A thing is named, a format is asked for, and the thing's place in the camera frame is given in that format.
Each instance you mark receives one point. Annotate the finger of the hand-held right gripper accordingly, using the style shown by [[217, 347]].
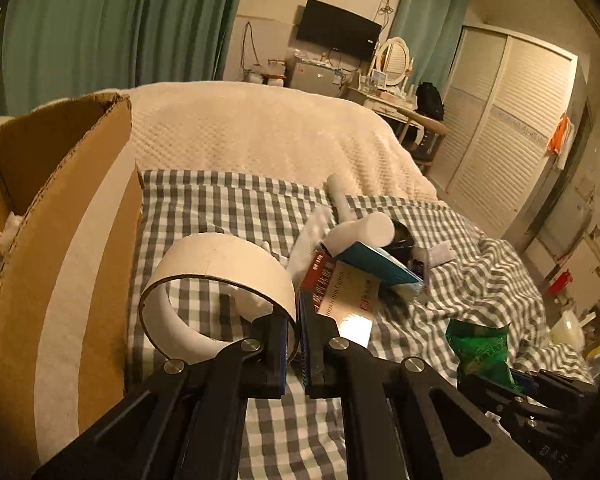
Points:
[[485, 392], [527, 381]]

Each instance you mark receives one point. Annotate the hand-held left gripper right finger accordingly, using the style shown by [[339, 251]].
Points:
[[308, 365]]

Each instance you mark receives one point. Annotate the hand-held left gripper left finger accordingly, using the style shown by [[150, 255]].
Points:
[[279, 360]]

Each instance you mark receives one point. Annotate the green snack bag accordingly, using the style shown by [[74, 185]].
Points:
[[480, 350]]

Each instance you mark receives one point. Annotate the black glossy container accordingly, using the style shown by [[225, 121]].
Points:
[[401, 242]]

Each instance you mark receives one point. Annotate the brown cardboard box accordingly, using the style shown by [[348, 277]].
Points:
[[100, 240]]

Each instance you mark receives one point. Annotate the white plastic jug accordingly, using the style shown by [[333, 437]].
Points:
[[569, 329]]

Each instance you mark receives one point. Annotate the gold and red box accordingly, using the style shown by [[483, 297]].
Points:
[[342, 295]]

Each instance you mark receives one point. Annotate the red container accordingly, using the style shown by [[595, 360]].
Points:
[[559, 282]]

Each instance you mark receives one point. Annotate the teal cardboard box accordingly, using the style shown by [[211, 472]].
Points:
[[380, 265]]

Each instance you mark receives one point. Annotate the white foam cylinder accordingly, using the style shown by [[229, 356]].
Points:
[[360, 232]]

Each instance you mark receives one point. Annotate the grey checked cloth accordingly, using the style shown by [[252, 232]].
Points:
[[220, 205]]

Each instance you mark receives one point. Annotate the white plastic tube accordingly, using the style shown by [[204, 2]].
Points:
[[341, 195]]

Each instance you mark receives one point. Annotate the cream textured blanket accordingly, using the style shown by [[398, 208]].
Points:
[[260, 125]]

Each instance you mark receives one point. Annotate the orange hanging cloth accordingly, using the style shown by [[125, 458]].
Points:
[[560, 132]]

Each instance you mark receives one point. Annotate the white louvred wardrobe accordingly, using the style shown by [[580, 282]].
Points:
[[510, 120]]

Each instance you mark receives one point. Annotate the wooden chair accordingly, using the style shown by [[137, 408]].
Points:
[[427, 127]]

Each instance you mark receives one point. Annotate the white dressing table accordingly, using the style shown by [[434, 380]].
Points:
[[380, 102]]

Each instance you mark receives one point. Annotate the grey mini fridge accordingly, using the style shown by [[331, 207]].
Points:
[[315, 77]]

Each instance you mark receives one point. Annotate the small wooden stool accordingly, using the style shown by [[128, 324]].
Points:
[[267, 74]]

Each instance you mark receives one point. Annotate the black backpack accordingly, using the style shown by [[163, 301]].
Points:
[[430, 100]]

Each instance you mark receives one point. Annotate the oval white vanity mirror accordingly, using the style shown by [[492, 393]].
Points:
[[394, 60]]

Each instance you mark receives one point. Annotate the narrow teal curtain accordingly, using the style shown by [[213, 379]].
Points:
[[430, 25]]

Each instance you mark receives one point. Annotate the wide teal curtain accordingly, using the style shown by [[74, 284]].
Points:
[[110, 25]]

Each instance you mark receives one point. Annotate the small photo frame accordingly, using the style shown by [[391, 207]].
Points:
[[378, 80]]

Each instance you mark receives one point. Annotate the black wall television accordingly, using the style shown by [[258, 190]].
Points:
[[337, 27]]

